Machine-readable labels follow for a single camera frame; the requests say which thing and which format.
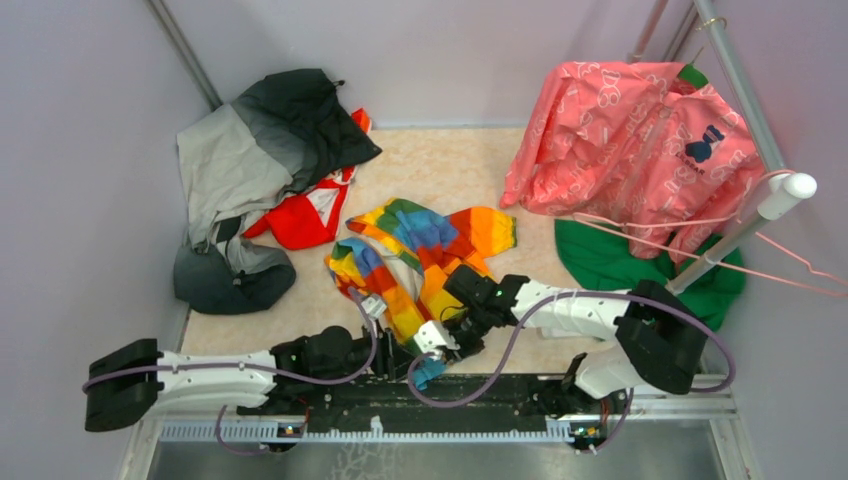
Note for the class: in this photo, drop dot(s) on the red white garment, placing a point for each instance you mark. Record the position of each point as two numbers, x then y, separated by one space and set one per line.
321 152

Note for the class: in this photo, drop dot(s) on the green garment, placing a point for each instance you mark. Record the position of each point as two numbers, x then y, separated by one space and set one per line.
688 156

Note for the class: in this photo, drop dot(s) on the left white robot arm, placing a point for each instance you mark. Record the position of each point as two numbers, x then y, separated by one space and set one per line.
140 378

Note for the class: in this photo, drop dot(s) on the white clothes rack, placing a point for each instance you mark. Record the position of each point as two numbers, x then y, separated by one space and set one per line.
711 296

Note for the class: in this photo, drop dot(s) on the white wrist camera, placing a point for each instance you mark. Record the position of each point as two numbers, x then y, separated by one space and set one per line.
374 306
434 341

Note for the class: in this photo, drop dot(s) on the pink patterned jacket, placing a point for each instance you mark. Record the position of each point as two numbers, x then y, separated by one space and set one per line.
569 126

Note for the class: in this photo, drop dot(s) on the rainbow striped jacket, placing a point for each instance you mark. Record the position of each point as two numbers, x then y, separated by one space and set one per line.
405 252

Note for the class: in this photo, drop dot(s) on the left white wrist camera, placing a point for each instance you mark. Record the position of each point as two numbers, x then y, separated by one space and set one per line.
374 306

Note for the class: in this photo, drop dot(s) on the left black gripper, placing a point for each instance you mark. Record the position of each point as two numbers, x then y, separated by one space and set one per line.
387 355

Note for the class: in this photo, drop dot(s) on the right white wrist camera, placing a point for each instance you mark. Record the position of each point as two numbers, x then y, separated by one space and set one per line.
434 341

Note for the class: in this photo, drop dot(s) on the pink wire hanger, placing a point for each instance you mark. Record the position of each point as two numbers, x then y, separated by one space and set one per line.
786 190

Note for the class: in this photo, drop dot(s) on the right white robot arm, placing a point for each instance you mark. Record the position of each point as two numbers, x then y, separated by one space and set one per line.
651 336

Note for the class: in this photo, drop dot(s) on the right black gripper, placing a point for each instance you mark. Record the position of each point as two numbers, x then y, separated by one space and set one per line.
466 349

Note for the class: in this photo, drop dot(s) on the grey black jacket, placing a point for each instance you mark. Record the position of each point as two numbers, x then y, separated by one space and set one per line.
228 180

